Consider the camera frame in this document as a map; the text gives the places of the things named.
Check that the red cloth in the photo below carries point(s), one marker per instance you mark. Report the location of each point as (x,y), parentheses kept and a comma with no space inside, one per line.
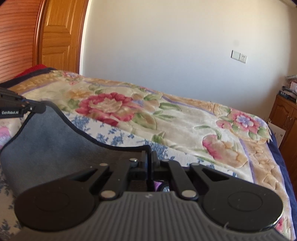
(32,70)

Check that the white cardboard box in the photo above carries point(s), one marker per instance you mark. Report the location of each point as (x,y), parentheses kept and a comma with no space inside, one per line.
(277,133)

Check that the floral plush blanket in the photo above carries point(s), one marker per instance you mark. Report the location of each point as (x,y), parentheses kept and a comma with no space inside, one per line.
(190,125)

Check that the white wall socket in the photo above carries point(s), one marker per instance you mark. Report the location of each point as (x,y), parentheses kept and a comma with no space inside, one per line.
(243,58)

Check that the wooden door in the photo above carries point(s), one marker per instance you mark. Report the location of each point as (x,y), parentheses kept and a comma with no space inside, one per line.
(60,34)

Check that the wooden cabinet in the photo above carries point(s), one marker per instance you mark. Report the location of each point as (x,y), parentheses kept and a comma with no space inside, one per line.
(284,120)

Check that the blue floral white sheet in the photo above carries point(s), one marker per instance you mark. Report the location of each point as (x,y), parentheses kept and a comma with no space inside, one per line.
(116,136)

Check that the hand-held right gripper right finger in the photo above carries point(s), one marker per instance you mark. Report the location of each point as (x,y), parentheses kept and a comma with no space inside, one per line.
(155,163)

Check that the stack of books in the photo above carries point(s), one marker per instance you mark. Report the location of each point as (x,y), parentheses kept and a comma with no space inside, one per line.
(291,89)

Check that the louvered wooden panel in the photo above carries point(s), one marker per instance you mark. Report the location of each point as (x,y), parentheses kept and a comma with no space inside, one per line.
(16,39)

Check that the grey towel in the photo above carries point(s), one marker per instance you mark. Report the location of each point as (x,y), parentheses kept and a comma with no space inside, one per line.
(60,143)

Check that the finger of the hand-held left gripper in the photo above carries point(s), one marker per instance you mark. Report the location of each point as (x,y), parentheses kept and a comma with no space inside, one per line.
(34,107)

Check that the white wall switch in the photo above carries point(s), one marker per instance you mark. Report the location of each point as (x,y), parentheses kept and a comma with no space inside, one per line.
(235,55)

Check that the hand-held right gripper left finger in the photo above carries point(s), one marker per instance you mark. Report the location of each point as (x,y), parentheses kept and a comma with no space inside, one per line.
(144,163)

